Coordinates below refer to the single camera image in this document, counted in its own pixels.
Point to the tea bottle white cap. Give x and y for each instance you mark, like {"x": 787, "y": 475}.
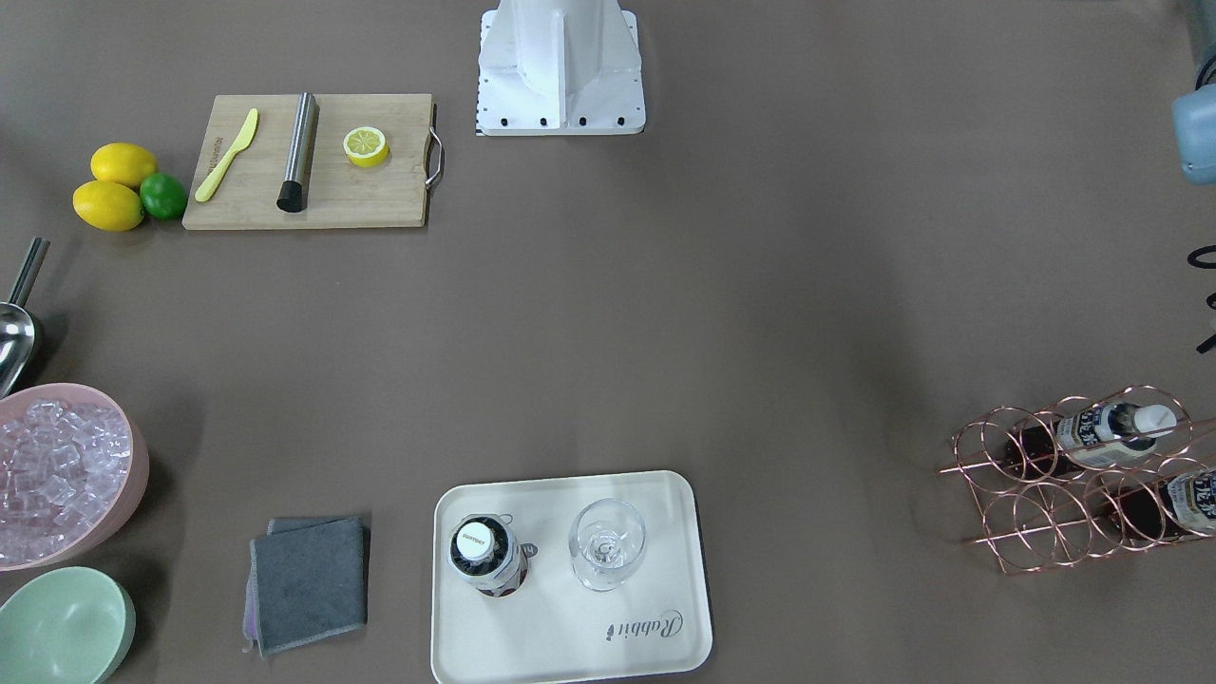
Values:
{"x": 486, "y": 555}

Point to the copper wire bottle basket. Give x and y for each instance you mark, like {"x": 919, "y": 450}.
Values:
{"x": 1037, "y": 524}

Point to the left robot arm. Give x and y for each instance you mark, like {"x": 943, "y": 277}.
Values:
{"x": 1193, "y": 114}

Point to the tea bottle middle basket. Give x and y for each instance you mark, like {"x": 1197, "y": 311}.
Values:
{"x": 1103, "y": 436}

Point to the tea bottle basket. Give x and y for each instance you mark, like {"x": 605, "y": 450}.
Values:
{"x": 1103, "y": 436}
{"x": 1168, "y": 510}

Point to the tea bottle far basket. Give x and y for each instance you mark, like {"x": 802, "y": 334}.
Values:
{"x": 1168, "y": 510}

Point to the clear wine glass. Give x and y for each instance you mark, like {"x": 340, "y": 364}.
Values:
{"x": 607, "y": 543}

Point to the cream rabbit tray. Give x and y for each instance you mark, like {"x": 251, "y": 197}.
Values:
{"x": 553, "y": 629}

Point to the bamboo cutting board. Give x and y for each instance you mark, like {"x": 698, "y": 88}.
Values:
{"x": 339, "y": 195}

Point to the half lemon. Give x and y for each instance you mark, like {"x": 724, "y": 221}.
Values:
{"x": 366, "y": 146}

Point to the steel muddler black tip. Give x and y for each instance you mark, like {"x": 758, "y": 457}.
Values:
{"x": 293, "y": 192}

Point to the grey folded cloth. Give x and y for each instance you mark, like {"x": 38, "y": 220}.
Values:
{"x": 308, "y": 581}

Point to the yellow plastic knife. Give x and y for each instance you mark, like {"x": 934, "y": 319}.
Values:
{"x": 242, "y": 141}

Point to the green lime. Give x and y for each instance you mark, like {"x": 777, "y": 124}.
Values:
{"x": 163, "y": 197}

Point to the yellow lemon upper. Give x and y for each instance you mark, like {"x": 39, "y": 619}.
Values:
{"x": 125, "y": 163}

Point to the yellow lemon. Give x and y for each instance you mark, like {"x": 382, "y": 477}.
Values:
{"x": 108, "y": 205}
{"x": 125, "y": 163}

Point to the yellow lemon lower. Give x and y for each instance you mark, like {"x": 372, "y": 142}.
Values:
{"x": 108, "y": 205}

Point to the pink bowl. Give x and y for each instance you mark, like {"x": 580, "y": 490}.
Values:
{"x": 132, "y": 490}

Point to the clear ice cubes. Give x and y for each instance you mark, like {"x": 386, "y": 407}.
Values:
{"x": 63, "y": 466}

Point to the steel ice scoop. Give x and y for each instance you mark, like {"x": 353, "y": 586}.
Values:
{"x": 19, "y": 331}

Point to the green bowl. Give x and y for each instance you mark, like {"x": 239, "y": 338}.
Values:
{"x": 73, "y": 625}

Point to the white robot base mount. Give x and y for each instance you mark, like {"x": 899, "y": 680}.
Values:
{"x": 559, "y": 68}

